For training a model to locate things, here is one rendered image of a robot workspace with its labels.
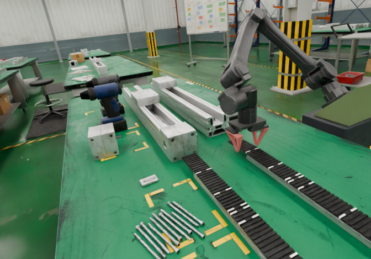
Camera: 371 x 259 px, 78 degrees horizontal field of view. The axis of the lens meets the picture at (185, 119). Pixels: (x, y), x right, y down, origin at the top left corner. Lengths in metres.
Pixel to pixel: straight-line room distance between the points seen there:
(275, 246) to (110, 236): 0.35
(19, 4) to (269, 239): 15.88
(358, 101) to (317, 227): 0.60
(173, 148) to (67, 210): 0.34
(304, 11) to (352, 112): 3.16
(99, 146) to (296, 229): 0.65
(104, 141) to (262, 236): 0.60
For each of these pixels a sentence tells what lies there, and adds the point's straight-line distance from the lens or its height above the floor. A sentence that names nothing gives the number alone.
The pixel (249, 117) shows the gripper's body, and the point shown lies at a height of 0.92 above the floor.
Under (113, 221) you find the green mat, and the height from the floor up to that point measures 0.78.
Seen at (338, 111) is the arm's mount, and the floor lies 0.83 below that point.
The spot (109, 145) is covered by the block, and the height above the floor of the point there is 0.83.
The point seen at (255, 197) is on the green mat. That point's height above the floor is 0.78.
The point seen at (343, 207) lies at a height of 0.81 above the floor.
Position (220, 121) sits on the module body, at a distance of 0.94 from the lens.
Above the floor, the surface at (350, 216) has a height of 0.81.
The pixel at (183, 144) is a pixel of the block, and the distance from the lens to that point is 0.77.
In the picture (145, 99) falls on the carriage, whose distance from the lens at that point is 1.11.
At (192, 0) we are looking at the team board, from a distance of 7.15.
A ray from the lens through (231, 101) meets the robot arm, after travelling 0.63.
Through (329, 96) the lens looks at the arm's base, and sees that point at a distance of 1.13.
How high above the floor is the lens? 1.20
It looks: 22 degrees down
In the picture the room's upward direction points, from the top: 6 degrees counter-clockwise
